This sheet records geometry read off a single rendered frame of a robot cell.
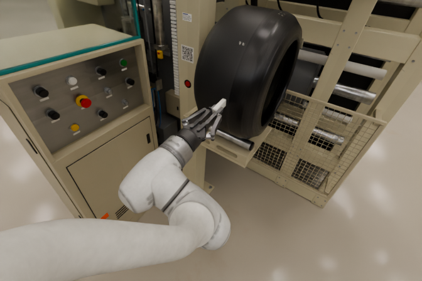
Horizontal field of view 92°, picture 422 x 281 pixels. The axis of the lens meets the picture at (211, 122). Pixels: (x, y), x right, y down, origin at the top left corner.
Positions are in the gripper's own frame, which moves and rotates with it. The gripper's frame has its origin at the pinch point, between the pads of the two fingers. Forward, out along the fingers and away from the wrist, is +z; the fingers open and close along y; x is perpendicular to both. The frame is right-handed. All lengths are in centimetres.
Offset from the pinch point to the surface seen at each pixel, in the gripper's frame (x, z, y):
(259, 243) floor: 120, 5, -32
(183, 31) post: -11.0, 24.9, 35.0
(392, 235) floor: 129, 70, -115
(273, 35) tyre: -19.6, 20.5, -7.7
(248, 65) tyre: -13.0, 9.9, -4.8
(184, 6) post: -20.8, 26.3, 34.0
